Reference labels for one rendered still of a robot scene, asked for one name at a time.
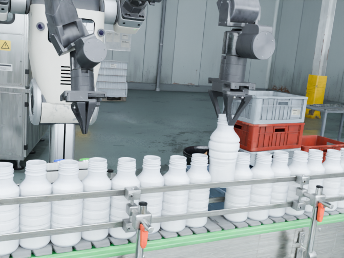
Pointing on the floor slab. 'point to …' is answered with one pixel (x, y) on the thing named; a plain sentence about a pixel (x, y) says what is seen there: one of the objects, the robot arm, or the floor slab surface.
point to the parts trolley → (326, 114)
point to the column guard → (315, 94)
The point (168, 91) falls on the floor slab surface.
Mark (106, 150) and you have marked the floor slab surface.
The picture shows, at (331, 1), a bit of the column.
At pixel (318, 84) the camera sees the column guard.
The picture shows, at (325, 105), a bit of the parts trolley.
